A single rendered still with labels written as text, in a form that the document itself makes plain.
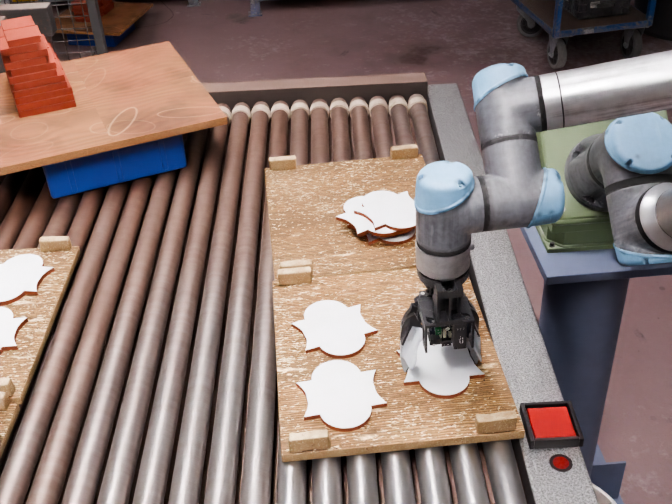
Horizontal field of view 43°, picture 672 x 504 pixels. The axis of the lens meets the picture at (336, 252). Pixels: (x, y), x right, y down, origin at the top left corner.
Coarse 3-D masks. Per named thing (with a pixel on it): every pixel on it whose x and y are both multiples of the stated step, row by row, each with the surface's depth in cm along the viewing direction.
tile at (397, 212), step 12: (372, 192) 168; (384, 192) 168; (372, 204) 165; (384, 204) 165; (396, 204) 164; (408, 204) 164; (372, 216) 161; (384, 216) 161; (396, 216) 161; (408, 216) 161; (396, 228) 158; (408, 228) 158
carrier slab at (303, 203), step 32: (352, 160) 188; (384, 160) 187; (416, 160) 187; (288, 192) 178; (320, 192) 177; (352, 192) 177; (288, 224) 168; (320, 224) 167; (288, 256) 159; (320, 256) 159; (352, 256) 158; (384, 256) 158
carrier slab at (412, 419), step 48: (288, 288) 151; (336, 288) 151; (384, 288) 150; (288, 336) 141; (384, 336) 140; (480, 336) 139; (288, 384) 131; (384, 384) 130; (480, 384) 130; (288, 432) 123; (336, 432) 123; (384, 432) 123; (432, 432) 122
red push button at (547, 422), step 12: (528, 408) 126; (540, 408) 126; (552, 408) 126; (564, 408) 126; (540, 420) 124; (552, 420) 124; (564, 420) 124; (540, 432) 122; (552, 432) 122; (564, 432) 122
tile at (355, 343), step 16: (320, 304) 146; (336, 304) 146; (304, 320) 142; (320, 320) 142; (336, 320) 142; (352, 320) 142; (304, 336) 140; (320, 336) 139; (336, 336) 139; (352, 336) 139; (336, 352) 136; (352, 352) 135
